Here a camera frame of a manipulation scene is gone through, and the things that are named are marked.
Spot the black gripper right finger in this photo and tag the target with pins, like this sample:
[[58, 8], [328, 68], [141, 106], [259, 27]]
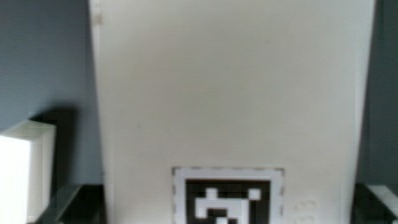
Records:
[[376, 204]]

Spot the white cabinet top block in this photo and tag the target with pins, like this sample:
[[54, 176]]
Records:
[[232, 83]]

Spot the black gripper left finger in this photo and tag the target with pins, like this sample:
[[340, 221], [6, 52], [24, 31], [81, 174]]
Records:
[[77, 206]]

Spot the white U-shaped fence frame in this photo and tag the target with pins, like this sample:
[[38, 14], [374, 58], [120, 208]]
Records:
[[28, 143]]

